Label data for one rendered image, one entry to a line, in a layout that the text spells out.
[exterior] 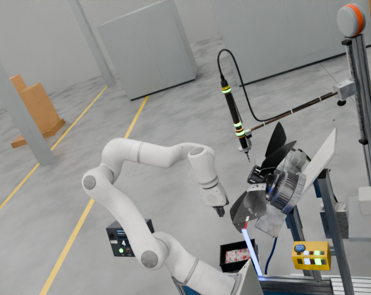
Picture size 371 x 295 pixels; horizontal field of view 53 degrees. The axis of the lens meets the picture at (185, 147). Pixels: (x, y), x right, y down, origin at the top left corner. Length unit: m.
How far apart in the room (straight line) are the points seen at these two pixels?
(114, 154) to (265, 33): 6.06
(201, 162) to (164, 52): 7.70
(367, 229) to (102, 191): 1.43
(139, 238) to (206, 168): 0.39
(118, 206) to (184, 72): 7.71
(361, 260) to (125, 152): 2.28
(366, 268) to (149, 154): 2.18
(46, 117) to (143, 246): 8.37
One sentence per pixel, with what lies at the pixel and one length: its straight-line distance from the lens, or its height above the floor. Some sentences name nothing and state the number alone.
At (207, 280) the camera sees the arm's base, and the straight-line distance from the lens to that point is 1.59.
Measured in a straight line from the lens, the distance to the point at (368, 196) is 2.31.
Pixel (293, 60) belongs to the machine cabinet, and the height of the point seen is 0.21.
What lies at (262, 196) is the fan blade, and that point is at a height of 1.19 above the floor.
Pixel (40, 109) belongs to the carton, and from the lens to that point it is 9.78.
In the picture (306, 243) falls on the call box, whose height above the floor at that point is 1.07.
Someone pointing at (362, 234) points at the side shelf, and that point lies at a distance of 2.24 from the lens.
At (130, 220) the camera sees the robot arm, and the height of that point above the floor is 1.58.
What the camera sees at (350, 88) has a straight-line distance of 2.18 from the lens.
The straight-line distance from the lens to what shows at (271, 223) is 2.20.
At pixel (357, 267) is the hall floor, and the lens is 3.26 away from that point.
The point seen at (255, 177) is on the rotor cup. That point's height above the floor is 1.23.
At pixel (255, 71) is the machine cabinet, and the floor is 0.23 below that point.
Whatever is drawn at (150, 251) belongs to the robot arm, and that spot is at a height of 1.48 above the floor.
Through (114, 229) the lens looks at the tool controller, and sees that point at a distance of 2.23.
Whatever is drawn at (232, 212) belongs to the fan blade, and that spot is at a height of 0.97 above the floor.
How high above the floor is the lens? 2.38
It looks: 24 degrees down
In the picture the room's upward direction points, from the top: 22 degrees counter-clockwise
